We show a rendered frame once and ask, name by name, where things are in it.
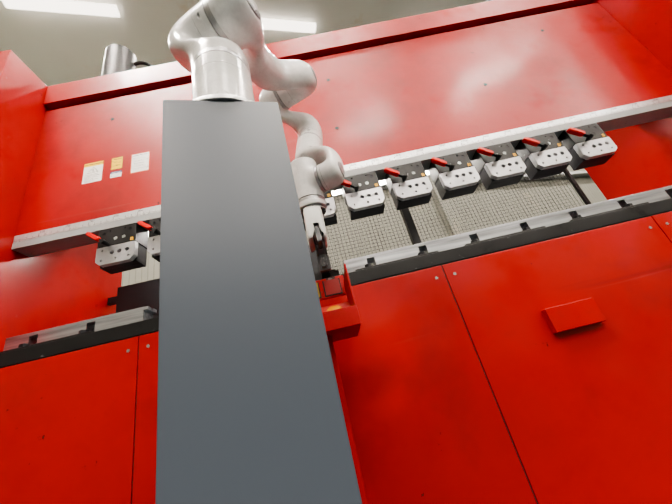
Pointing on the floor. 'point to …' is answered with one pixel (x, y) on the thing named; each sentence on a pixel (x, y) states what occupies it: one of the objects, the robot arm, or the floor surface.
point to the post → (410, 226)
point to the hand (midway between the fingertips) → (324, 263)
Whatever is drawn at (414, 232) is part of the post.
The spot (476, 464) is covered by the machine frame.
